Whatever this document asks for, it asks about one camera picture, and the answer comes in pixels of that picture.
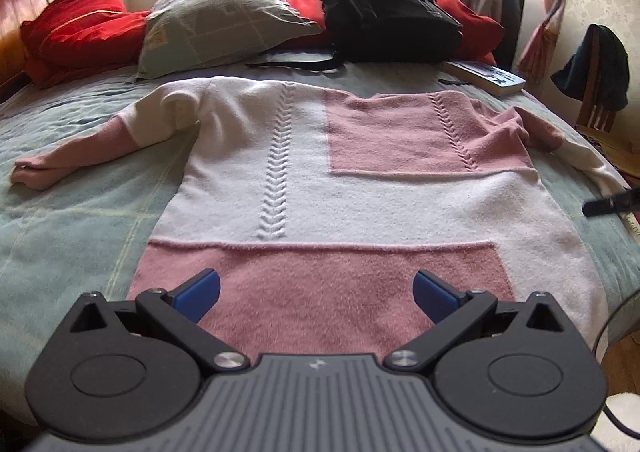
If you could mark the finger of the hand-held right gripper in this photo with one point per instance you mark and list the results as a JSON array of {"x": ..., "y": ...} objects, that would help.
[{"x": 610, "y": 204}]

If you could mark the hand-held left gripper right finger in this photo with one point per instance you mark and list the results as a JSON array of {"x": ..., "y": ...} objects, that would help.
[{"x": 434, "y": 296}]

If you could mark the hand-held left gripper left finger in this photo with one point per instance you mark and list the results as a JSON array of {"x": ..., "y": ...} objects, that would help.
[{"x": 200, "y": 293}]

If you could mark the pink and white sweater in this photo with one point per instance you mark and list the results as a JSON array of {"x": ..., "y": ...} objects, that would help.
[{"x": 300, "y": 192}]

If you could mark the wooden chair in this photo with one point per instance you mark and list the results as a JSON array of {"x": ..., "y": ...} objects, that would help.
[{"x": 595, "y": 117}]

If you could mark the orange curtain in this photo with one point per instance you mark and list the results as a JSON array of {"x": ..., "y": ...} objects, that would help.
[{"x": 547, "y": 42}]

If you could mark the white blue paperback book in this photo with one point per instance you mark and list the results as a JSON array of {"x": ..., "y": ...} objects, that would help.
[{"x": 490, "y": 77}]

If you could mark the grey green plaid pillow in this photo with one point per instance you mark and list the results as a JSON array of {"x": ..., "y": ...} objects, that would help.
[{"x": 215, "y": 27}]

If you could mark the black backpack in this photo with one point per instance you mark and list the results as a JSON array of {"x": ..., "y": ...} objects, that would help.
[{"x": 385, "y": 12}]

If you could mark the red piped pillow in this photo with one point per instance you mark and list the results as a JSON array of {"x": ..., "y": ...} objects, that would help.
[{"x": 75, "y": 32}]

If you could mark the wooden headboard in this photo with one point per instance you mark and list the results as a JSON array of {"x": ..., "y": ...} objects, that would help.
[{"x": 20, "y": 12}]

